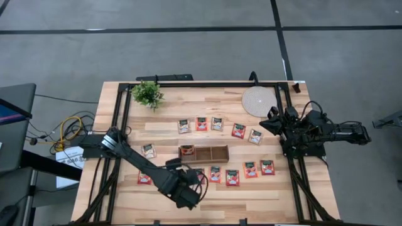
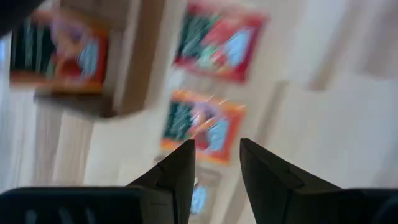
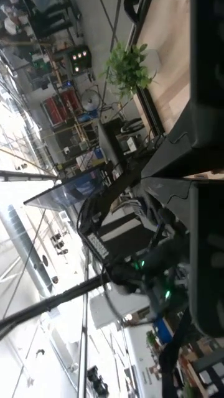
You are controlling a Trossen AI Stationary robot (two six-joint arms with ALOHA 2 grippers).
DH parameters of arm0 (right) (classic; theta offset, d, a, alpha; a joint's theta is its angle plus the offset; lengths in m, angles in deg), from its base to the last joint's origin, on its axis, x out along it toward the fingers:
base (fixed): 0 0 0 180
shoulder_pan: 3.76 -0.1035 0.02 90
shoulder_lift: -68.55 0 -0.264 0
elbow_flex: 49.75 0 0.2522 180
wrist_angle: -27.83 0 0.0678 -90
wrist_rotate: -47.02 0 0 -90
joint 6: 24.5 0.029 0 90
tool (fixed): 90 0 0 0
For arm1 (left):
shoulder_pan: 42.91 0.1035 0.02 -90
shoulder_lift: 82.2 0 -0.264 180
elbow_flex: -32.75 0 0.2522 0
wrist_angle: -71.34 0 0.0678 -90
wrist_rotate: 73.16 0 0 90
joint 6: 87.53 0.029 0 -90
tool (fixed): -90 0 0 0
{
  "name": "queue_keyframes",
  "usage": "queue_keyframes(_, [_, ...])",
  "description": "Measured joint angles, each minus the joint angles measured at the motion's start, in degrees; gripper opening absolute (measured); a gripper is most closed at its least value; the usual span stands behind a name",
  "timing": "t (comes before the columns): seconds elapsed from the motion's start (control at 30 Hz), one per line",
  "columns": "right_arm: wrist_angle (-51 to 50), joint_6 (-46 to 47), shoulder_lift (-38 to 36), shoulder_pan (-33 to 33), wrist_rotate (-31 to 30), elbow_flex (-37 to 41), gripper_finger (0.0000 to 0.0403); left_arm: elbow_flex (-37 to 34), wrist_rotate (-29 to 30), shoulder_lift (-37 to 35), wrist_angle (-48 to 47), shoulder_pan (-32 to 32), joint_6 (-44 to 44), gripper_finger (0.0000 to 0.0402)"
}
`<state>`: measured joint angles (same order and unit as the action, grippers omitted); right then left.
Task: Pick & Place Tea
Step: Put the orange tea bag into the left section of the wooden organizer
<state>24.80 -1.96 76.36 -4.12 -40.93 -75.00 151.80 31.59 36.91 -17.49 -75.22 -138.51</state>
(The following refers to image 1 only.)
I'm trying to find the black power strip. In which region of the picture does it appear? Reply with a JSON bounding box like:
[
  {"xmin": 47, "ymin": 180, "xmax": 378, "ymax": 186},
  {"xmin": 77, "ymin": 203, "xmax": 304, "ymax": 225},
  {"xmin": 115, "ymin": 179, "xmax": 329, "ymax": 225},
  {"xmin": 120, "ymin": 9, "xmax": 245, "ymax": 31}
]
[{"xmin": 135, "ymin": 73, "xmax": 195, "ymax": 82}]

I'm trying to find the black computer mouse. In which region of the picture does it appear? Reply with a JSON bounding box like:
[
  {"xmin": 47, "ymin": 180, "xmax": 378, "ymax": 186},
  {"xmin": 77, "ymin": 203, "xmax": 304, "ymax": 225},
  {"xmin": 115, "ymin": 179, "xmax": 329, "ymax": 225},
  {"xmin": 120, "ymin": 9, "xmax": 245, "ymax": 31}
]
[{"xmin": 0, "ymin": 204, "xmax": 19, "ymax": 226}]

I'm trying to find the black aluminium table frame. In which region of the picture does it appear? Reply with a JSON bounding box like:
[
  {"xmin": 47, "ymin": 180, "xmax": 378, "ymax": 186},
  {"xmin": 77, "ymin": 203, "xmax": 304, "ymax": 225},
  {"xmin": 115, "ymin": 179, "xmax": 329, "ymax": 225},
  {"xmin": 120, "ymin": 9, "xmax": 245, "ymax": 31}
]
[{"xmin": 72, "ymin": 80, "xmax": 343, "ymax": 226}]

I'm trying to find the thin black floor cable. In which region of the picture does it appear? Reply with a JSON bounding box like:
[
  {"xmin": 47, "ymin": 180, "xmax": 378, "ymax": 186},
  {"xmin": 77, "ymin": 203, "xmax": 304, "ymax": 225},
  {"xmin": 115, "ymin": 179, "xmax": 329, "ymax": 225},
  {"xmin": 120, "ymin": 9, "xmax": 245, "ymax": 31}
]
[{"xmin": 34, "ymin": 93, "xmax": 100, "ymax": 105}]

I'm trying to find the white printed cardboard box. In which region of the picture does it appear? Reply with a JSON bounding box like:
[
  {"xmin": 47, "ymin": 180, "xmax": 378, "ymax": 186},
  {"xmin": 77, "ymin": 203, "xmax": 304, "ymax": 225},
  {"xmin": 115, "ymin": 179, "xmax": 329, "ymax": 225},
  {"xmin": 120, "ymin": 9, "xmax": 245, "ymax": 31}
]
[{"xmin": 55, "ymin": 145, "xmax": 86, "ymax": 190}]

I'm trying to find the orange peach tea packet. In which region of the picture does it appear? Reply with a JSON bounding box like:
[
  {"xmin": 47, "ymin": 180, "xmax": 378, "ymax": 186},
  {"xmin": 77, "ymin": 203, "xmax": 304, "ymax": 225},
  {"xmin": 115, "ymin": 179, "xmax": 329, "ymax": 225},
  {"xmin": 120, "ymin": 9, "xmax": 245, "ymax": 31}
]
[
  {"xmin": 195, "ymin": 117, "xmax": 209, "ymax": 132},
  {"xmin": 208, "ymin": 166, "xmax": 222, "ymax": 184},
  {"xmin": 242, "ymin": 161, "xmax": 259, "ymax": 179},
  {"xmin": 180, "ymin": 144, "xmax": 196, "ymax": 157}
]

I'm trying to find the black cable bundle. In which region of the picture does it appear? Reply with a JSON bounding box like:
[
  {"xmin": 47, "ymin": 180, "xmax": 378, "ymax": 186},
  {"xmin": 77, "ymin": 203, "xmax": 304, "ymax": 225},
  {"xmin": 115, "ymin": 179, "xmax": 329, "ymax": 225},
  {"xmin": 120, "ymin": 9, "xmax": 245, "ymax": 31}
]
[{"xmin": 26, "ymin": 110, "xmax": 97, "ymax": 154}]

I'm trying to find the gray stand base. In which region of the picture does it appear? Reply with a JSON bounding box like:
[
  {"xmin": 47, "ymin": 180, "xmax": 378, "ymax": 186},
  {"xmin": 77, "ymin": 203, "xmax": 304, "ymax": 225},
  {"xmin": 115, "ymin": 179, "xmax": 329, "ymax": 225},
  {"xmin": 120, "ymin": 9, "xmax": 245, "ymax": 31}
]
[{"xmin": 372, "ymin": 109, "xmax": 402, "ymax": 134}]

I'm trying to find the wooden three-compartment organizer box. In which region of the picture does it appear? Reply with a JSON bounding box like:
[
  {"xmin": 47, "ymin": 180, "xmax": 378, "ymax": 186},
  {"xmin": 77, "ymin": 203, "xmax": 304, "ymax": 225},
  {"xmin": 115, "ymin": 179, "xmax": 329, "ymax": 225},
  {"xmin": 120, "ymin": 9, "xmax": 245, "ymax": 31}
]
[{"xmin": 178, "ymin": 144, "xmax": 230, "ymax": 166}]

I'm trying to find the green artificial plant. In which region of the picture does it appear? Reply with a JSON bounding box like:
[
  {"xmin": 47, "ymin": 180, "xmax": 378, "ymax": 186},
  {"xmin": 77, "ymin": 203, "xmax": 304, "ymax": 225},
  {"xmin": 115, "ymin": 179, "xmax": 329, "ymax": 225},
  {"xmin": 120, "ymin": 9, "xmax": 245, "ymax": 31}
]
[{"xmin": 131, "ymin": 80, "xmax": 165, "ymax": 113}]

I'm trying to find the blue screen laptop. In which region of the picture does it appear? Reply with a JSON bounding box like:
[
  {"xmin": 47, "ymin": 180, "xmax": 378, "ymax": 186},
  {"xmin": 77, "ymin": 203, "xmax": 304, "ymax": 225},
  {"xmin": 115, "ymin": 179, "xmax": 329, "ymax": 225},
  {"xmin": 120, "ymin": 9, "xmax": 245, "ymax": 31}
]
[{"xmin": 0, "ymin": 98, "xmax": 33, "ymax": 126}]

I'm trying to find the round woven beige mat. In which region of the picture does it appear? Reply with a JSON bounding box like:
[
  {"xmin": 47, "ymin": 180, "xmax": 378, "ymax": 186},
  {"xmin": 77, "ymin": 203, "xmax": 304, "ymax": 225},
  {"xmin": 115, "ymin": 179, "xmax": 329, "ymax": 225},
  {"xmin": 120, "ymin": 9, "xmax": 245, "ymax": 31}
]
[{"xmin": 241, "ymin": 85, "xmax": 279, "ymax": 118}]

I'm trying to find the yellow cable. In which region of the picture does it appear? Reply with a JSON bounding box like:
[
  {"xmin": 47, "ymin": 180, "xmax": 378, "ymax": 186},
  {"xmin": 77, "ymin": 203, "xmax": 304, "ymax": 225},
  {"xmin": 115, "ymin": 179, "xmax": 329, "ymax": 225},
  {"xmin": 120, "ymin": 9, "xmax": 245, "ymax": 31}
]
[{"xmin": 50, "ymin": 115, "xmax": 84, "ymax": 152}]

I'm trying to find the black desk beam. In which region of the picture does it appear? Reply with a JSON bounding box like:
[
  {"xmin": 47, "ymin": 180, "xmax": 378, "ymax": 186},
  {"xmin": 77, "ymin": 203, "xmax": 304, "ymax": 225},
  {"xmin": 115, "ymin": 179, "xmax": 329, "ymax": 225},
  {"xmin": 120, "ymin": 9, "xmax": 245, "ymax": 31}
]
[{"xmin": 19, "ymin": 149, "xmax": 83, "ymax": 182}]

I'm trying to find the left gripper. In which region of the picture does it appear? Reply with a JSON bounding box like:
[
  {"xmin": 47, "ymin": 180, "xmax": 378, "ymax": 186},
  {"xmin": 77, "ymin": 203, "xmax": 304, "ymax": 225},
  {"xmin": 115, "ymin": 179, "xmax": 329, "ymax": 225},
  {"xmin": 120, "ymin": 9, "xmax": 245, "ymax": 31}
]
[{"xmin": 165, "ymin": 158, "xmax": 207, "ymax": 189}]

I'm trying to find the dark gray side desk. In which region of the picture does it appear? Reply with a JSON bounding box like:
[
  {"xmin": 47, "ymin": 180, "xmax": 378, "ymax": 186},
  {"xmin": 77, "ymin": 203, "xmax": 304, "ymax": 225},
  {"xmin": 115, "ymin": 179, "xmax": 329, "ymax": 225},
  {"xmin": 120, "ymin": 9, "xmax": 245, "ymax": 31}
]
[{"xmin": 0, "ymin": 82, "xmax": 37, "ymax": 226}]

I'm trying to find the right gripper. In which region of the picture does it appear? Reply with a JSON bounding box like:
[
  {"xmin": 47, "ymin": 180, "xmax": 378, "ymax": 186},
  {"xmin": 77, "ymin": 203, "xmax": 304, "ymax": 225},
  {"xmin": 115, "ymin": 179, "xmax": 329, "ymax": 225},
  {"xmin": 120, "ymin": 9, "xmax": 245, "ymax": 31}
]
[{"xmin": 259, "ymin": 105, "xmax": 299, "ymax": 139}]

